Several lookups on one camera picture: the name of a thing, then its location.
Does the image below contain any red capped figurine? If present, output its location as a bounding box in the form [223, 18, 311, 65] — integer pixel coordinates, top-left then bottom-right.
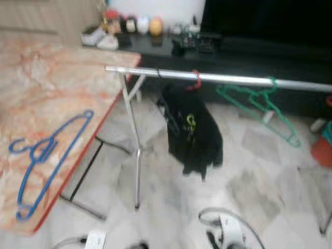
[104, 9, 121, 34]

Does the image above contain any blue plastic hanger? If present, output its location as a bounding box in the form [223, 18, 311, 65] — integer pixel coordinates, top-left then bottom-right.
[9, 109, 95, 221]

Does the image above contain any red plastic hanger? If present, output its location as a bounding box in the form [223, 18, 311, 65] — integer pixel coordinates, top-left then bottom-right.
[187, 70, 202, 92]

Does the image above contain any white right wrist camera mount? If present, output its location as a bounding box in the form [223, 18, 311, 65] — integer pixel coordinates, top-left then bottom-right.
[218, 215, 245, 249]

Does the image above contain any silver metal clothes rack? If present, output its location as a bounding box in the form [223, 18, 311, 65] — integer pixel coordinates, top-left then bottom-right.
[105, 65, 332, 235]

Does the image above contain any orange egg figurine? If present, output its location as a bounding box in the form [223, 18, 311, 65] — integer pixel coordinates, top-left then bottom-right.
[149, 17, 164, 36]

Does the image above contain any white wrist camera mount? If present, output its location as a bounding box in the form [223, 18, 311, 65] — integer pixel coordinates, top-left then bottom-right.
[85, 231, 107, 249]
[218, 215, 245, 249]

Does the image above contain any black flat television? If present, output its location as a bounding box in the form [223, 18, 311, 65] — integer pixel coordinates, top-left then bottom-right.
[200, 0, 332, 50]

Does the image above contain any black and white figurine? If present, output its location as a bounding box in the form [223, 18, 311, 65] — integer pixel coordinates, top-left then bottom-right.
[124, 17, 137, 33]

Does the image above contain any white egg figurine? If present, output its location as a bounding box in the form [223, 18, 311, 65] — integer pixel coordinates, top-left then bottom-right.
[137, 16, 150, 34]

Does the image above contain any black T-shirt green print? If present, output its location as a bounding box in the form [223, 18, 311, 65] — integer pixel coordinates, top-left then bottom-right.
[158, 83, 224, 180]

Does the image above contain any green plastic hanger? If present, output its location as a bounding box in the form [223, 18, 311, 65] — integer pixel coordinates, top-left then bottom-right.
[216, 77, 302, 148]

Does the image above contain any electronics board with wires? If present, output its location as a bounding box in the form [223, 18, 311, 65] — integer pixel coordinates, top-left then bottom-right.
[171, 32, 224, 55]

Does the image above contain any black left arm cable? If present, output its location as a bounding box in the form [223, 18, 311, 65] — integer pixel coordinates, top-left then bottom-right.
[52, 236, 87, 249]

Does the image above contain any small white shoe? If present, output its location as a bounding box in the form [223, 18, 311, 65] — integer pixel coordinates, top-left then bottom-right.
[98, 34, 120, 50]
[83, 27, 107, 46]

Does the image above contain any orange bin teal bag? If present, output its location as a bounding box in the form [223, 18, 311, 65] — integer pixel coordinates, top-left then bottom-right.
[310, 122, 332, 167]

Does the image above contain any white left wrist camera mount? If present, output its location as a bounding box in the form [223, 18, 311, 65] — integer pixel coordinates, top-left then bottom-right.
[85, 231, 107, 249]

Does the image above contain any black TV cabinet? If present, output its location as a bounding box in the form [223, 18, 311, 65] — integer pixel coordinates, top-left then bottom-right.
[83, 31, 332, 117]

